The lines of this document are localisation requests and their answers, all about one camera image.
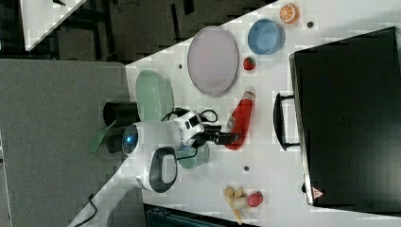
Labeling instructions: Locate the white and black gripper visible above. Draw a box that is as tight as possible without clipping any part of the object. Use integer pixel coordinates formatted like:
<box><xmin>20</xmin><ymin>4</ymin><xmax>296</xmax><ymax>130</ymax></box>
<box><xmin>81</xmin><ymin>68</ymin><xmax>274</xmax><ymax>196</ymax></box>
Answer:
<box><xmin>176</xmin><ymin>111</ymin><xmax>241</xmax><ymax>147</ymax></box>

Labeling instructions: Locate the red felt ketchup bottle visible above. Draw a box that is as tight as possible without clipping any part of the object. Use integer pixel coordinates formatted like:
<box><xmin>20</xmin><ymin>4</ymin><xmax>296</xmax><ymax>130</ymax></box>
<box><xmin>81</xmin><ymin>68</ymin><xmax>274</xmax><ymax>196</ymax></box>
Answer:
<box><xmin>226</xmin><ymin>91</ymin><xmax>255</xmax><ymax>150</ymax></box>

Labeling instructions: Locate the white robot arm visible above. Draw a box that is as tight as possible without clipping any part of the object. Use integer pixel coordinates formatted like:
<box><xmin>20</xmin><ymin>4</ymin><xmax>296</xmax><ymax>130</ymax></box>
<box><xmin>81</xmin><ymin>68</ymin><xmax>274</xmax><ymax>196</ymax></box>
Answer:
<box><xmin>68</xmin><ymin>108</ymin><xmax>241</xmax><ymax>227</ymax></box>

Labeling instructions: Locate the grey oval plate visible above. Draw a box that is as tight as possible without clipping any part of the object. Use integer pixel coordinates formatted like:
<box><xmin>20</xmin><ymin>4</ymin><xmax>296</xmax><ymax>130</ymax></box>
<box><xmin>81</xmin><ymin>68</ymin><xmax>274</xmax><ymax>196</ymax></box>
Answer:
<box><xmin>187</xmin><ymin>26</ymin><xmax>238</xmax><ymax>96</ymax></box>

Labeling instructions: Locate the green oval colander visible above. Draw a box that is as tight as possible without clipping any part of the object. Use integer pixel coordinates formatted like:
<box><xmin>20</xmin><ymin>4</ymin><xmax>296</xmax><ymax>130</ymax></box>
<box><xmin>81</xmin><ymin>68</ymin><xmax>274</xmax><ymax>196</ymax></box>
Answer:
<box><xmin>135</xmin><ymin>70</ymin><xmax>174</xmax><ymax>121</ymax></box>

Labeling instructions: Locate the peeled toy banana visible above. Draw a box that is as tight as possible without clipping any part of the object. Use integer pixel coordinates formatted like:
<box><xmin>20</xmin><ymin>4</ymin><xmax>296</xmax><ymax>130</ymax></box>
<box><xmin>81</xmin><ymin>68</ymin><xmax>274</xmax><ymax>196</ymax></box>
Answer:
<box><xmin>223</xmin><ymin>186</ymin><xmax>248</xmax><ymax>225</ymax></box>

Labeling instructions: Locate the red toy fruit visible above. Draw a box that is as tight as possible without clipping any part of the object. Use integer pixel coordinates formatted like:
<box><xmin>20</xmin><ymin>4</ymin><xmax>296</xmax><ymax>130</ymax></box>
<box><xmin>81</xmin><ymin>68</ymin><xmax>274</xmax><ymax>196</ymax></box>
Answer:
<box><xmin>247</xmin><ymin>191</ymin><xmax>264</xmax><ymax>207</ymax></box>

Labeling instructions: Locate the toy strawberry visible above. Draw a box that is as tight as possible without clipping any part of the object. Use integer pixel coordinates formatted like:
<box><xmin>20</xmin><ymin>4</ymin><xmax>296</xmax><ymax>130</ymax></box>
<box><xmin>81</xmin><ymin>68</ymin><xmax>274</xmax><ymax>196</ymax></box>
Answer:
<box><xmin>243</xmin><ymin>57</ymin><xmax>256</xmax><ymax>71</ymax></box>

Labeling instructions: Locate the black cylinder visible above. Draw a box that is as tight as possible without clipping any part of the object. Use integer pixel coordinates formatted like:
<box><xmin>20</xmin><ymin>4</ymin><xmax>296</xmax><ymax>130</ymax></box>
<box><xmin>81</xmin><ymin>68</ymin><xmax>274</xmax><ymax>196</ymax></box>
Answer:
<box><xmin>103</xmin><ymin>102</ymin><xmax>140</xmax><ymax>127</ymax></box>
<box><xmin>106</xmin><ymin>128</ymin><xmax>125</xmax><ymax>153</ymax></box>

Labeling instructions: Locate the blue bowl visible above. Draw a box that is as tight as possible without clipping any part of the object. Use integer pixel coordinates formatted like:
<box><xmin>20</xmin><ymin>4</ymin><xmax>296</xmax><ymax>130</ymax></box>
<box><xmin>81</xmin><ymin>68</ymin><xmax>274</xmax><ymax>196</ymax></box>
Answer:
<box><xmin>247</xmin><ymin>19</ymin><xmax>285</xmax><ymax>55</ymax></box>

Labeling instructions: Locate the green flat paddle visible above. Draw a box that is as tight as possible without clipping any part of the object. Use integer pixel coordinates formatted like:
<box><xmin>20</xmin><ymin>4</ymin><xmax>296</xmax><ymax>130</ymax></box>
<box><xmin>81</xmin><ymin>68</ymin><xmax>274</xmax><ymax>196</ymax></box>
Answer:
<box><xmin>88</xmin><ymin>121</ymin><xmax>116</xmax><ymax>153</ymax></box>

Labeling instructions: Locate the black toaster oven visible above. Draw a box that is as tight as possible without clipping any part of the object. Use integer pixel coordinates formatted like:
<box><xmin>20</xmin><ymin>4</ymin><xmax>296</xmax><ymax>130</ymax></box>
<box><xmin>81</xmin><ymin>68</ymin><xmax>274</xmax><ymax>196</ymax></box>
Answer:
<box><xmin>289</xmin><ymin>26</ymin><xmax>401</xmax><ymax>217</ymax></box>

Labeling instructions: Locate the orange slice toy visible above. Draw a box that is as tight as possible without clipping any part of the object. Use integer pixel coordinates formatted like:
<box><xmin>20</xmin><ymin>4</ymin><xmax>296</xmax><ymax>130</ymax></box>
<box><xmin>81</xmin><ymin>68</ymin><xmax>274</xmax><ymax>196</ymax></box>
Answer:
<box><xmin>279</xmin><ymin>4</ymin><xmax>299</xmax><ymax>25</ymax></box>

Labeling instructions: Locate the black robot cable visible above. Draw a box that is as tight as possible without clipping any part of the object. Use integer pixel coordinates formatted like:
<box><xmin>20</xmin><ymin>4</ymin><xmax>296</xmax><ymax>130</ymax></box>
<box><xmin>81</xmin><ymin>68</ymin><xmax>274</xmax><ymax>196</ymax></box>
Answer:
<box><xmin>74</xmin><ymin>107</ymin><xmax>219</xmax><ymax>227</ymax></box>

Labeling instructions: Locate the black oven door handle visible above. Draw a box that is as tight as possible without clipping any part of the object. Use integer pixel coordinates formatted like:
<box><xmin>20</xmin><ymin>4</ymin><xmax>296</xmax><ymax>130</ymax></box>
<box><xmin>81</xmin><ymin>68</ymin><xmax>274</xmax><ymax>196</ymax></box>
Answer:
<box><xmin>273</xmin><ymin>94</ymin><xmax>300</xmax><ymax>150</ymax></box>

